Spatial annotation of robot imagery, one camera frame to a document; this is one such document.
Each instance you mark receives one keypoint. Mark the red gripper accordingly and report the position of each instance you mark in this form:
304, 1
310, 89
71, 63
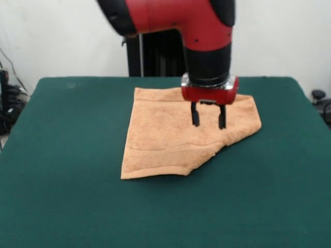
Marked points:
209, 94

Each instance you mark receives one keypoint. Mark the peach terry towel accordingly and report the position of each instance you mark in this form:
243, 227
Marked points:
168, 144

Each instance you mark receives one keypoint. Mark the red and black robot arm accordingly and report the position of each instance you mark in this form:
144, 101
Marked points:
186, 31

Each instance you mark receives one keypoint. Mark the black office chair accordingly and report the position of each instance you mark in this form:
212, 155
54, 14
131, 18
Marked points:
318, 94

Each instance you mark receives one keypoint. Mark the dark green table cloth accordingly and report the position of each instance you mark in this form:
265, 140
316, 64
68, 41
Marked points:
64, 168

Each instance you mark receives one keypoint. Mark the black bag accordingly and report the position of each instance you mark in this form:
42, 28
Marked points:
7, 121

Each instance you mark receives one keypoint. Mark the black box with red mark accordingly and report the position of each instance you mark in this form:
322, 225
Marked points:
3, 87

